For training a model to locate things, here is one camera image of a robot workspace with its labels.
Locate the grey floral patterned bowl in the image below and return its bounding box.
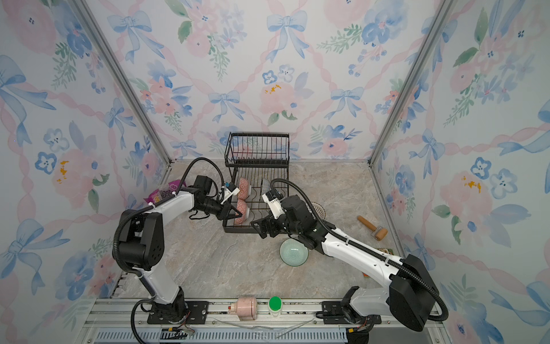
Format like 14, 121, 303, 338
233, 199, 250, 226

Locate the brown white lattice bowl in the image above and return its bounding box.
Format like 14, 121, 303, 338
312, 202, 326, 220

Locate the red patterned bowl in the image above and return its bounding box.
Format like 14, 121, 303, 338
238, 178, 252, 200

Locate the light green bowl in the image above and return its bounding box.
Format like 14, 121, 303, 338
279, 239, 309, 267

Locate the dark blue striped bowl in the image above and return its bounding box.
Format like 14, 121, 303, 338
261, 179, 272, 195

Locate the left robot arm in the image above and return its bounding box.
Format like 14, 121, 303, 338
113, 157, 244, 324

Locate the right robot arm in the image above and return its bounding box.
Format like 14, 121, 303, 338
252, 179, 450, 332

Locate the black two-tier dish rack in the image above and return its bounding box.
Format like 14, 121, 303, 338
223, 131, 290, 234

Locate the purple snack bag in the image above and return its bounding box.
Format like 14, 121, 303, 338
144, 179, 180, 205

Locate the green lid bottle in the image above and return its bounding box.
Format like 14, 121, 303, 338
268, 296, 283, 317

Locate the wooden roller tool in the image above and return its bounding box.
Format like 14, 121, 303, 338
357, 216, 388, 241

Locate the pink cup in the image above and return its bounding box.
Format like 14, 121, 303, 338
228, 297, 258, 321

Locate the orange food packet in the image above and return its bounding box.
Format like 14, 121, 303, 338
379, 248, 394, 255

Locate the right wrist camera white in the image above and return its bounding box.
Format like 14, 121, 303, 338
262, 189, 284, 219

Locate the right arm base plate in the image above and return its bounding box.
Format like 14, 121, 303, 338
315, 301, 382, 326

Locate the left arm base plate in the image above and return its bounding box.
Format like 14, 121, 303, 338
147, 300, 209, 325

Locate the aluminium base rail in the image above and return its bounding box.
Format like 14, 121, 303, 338
76, 299, 451, 343

